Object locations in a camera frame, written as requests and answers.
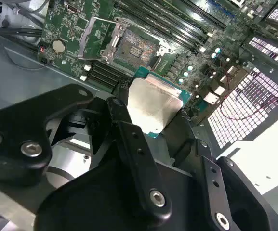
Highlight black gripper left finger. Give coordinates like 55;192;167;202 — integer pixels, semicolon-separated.
0;81;172;226

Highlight metal socket cover frame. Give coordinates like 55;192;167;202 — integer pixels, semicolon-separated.
77;16;122;61

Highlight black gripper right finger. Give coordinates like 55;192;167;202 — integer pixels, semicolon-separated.
168;108;278;231

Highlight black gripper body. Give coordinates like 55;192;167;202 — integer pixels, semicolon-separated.
34;156;211;231

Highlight metal wire locking lever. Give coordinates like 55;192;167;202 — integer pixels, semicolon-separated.
150;54;165;72

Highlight silver CPU with green edge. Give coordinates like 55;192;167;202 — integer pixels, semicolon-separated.
126;65;193;140

